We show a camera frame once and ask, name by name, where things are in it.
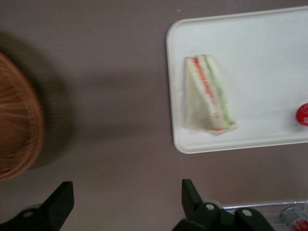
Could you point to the clear acrylic bottle rack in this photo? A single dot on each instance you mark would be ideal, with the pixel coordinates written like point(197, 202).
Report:
point(252, 208)

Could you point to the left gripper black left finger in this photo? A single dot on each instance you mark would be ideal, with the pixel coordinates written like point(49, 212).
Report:
point(60, 204)

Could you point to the triangle sandwich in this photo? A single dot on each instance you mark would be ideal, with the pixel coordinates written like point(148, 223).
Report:
point(199, 103)

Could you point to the red cola bottle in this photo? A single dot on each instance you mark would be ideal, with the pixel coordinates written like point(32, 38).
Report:
point(297, 219)

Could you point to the brown round wicker basket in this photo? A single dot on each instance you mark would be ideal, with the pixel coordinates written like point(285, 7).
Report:
point(16, 120)

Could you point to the beige plastic tray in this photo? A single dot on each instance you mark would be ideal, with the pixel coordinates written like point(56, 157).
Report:
point(252, 60)

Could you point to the small red yogurt bottle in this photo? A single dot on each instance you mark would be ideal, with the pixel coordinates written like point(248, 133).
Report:
point(302, 114)

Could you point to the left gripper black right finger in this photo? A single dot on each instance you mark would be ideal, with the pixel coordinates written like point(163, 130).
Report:
point(192, 204)

